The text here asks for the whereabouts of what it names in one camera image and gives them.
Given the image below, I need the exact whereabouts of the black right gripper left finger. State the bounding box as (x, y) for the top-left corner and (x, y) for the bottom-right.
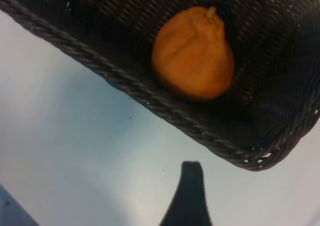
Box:
(159, 161), (192, 226)

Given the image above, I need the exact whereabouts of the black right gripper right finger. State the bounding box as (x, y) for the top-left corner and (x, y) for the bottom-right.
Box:
(191, 161), (214, 226)

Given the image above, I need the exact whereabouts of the dark brown wicker basket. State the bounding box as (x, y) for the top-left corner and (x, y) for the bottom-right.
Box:
(0, 0), (320, 172)

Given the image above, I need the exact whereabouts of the orange fruit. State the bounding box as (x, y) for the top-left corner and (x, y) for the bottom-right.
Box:
(151, 5), (235, 102)

